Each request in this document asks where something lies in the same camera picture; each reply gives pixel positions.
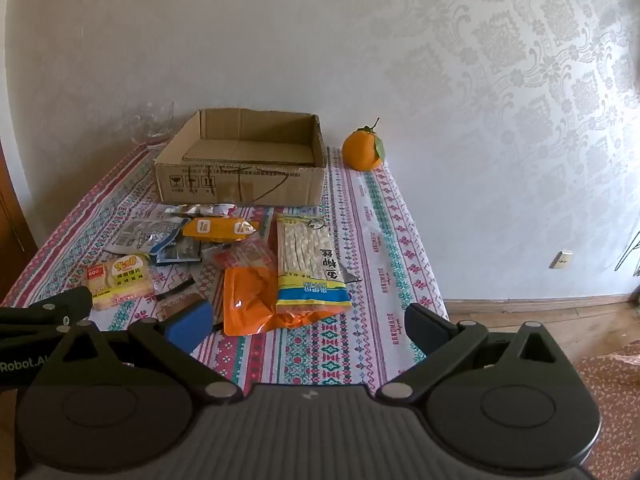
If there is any patterned red teal tablecloth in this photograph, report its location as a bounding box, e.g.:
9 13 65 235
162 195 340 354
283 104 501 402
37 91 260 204
0 142 451 401

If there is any dark blue snack packet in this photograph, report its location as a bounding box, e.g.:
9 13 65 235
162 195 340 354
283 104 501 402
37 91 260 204
156 236 203 266

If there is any brown patterned cloth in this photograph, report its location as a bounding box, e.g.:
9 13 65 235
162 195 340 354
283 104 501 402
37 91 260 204
570 342 640 480

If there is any orange fruit with leaves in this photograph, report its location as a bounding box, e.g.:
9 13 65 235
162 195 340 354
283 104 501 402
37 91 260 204
341 118 387 172

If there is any white blue snack packet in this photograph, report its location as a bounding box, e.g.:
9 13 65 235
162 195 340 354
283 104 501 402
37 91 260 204
103 216 191 256

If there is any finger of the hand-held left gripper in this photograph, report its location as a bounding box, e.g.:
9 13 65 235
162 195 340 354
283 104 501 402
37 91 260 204
0 286 94 343

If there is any wooden baseboard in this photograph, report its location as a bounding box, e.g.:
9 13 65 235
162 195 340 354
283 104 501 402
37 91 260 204
444 291 640 317

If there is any black wire rack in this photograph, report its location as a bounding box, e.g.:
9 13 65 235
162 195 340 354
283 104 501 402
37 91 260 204
615 227 640 277

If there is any orange yellow snack packet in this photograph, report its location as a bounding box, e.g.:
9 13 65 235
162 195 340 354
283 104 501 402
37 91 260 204
182 216 261 244

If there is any red clear snack packet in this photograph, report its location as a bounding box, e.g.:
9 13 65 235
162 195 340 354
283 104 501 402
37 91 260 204
212 239 277 272

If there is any clear packet of brown snack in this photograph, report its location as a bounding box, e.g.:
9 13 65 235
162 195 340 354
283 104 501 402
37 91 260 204
154 280 203 322

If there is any brown cardboard box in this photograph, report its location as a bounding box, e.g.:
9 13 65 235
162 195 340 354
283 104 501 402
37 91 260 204
152 108 328 207

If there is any yellow cracker packet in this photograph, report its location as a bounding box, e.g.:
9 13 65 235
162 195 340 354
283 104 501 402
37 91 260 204
87 254 155 312

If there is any orange foil pouch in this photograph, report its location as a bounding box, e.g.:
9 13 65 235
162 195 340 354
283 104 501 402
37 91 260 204
222 266 346 337

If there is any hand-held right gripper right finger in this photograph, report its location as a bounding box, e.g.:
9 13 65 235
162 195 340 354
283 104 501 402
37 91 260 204
375 303 571 403

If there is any brown wooden door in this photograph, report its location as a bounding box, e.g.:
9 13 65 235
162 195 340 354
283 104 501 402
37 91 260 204
0 145 39 302

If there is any long white sticks packet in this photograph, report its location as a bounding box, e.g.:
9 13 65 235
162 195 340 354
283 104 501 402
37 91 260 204
276 213 353 317

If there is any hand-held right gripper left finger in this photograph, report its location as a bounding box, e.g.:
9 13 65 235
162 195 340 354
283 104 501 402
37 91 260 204
50 300 246 403

